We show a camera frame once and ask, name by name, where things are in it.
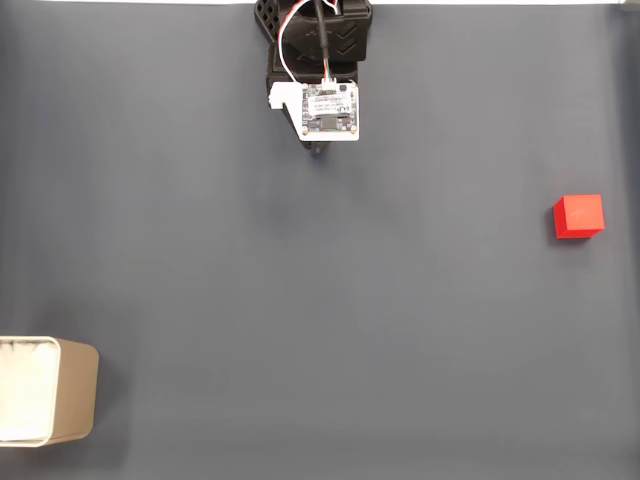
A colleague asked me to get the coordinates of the grey table mat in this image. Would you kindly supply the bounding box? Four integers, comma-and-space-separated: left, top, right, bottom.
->
0, 3, 640, 480

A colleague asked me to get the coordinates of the white camera mount with board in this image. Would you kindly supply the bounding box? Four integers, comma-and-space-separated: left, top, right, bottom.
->
267, 79, 361, 144

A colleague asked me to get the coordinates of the red cube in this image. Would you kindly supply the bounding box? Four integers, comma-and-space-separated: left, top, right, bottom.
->
552, 194, 606, 241

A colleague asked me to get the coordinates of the white padding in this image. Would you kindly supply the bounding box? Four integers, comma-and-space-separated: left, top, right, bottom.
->
0, 341, 55, 441

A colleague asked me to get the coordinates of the white red servo cable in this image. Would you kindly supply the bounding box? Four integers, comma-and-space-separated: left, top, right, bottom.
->
276, 0, 312, 84

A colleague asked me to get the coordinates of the beige box with white rim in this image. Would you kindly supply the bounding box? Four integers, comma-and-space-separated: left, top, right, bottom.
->
0, 335, 100, 448

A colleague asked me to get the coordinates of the black camera cable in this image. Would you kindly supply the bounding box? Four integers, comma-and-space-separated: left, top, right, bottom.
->
313, 0, 332, 85

